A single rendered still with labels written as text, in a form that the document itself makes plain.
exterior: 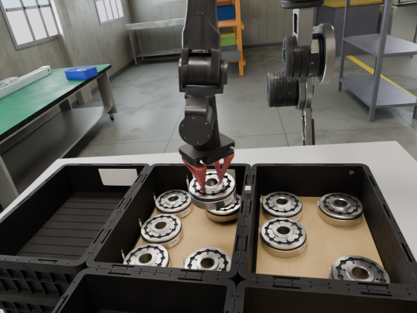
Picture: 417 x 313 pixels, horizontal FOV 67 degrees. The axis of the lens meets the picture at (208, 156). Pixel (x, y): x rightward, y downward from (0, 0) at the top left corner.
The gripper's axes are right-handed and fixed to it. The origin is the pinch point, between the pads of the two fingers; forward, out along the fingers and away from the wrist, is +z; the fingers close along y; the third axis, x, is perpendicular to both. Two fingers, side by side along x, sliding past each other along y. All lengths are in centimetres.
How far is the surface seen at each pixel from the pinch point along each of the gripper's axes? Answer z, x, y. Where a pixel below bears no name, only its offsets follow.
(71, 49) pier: 41, 456, 66
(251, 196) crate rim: 7.6, -2.9, 8.6
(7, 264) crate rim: 7.5, 14.1, -42.6
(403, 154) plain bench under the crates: 34, 1, 92
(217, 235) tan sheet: 17.4, 0.6, 0.0
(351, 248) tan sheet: 17.2, -22.5, 20.6
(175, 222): 14.5, 8.9, -6.9
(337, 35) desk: 96, 321, 496
